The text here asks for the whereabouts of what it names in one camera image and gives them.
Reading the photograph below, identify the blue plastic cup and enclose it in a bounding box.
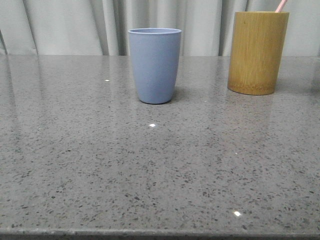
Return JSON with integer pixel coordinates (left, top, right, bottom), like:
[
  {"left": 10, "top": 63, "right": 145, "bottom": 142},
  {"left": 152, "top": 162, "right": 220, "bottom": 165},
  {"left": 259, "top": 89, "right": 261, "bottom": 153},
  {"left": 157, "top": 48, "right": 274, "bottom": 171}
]
[{"left": 128, "top": 28, "right": 182, "bottom": 104}]

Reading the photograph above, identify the bamboo cylindrical holder cup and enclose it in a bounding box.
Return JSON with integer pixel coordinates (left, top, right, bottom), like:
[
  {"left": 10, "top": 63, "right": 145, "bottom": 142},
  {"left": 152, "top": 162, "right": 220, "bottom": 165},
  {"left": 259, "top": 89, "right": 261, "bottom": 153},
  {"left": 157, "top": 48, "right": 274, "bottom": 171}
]
[{"left": 227, "top": 11, "right": 289, "bottom": 96}]

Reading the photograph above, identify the grey-white curtain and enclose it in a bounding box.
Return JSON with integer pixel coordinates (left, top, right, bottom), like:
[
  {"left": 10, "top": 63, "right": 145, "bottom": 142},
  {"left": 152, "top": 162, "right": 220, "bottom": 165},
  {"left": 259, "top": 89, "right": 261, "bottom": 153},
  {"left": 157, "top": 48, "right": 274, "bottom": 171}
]
[{"left": 0, "top": 0, "right": 320, "bottom": 57}]

